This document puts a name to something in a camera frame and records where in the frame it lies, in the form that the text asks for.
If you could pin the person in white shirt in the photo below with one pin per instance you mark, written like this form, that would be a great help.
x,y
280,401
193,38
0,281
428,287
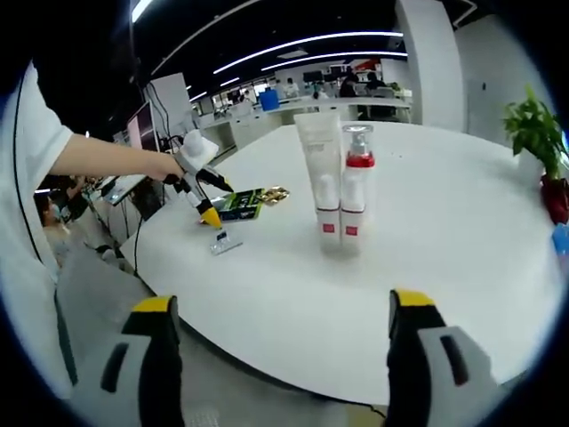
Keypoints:
x,y
26,200

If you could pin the blue box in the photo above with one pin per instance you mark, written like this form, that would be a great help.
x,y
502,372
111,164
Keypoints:
x,y
269,100

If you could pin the small white skincare bottle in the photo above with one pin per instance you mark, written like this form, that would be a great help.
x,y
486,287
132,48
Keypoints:
x,y
329,222
355,222

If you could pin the green potted plant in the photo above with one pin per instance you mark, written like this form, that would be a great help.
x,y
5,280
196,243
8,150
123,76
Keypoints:
x,y
533,129

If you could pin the gold foil skincare sachet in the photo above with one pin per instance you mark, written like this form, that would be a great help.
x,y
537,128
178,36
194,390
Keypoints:
x,y
274,195

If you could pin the blue plastic item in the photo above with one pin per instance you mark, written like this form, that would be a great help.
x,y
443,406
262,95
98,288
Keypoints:
x,y
561,244

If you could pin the black green skincare sachet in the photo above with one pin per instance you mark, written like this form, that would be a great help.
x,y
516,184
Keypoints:
x,y
240,205

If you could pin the red bag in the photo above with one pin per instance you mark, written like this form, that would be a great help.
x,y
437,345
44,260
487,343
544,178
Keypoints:
x,y
555,200

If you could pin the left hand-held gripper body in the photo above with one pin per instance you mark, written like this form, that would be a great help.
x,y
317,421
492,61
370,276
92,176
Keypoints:
x,y
195,153

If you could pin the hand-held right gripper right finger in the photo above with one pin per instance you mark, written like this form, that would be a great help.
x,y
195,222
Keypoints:
x,y
411,356

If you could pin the white office counter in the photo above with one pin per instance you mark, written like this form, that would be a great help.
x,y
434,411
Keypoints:
x,y
311,113

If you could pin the wide ceiling light panel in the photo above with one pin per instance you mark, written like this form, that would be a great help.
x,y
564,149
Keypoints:
x,y
141,9

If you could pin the clear silver skincare sachet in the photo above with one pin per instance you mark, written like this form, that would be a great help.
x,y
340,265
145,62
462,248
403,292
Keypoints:
x,y
226,244

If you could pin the person's left hand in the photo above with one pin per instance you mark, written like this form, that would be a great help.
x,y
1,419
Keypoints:
x,y
166,171

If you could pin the white tall cabinet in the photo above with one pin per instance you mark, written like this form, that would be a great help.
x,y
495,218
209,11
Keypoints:
x,y
171,100

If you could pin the long ceiling light strip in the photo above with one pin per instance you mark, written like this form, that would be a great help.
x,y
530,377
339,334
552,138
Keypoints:
x,y
338,58
311,44

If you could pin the white skincare tube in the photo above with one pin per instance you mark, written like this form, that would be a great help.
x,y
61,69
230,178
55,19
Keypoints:
x,y
318,147

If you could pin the pink screen monitor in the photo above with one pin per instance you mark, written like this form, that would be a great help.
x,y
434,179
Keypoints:
x,y
143,129

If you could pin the red collar pump skincare bottle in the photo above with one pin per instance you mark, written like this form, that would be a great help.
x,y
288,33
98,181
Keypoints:
x,y
360,155

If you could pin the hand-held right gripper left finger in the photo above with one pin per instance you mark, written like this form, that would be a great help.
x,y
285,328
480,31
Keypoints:
x,y
160,356

